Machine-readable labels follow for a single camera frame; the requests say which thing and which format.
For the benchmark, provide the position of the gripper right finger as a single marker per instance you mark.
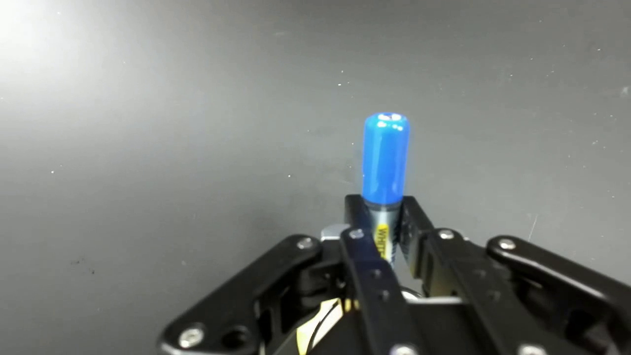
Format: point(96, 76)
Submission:
point(473, 276)

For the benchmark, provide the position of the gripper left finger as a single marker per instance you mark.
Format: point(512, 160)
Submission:
point(365, 276)

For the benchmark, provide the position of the blue capped marker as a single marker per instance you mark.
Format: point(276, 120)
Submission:
point(385, 162)

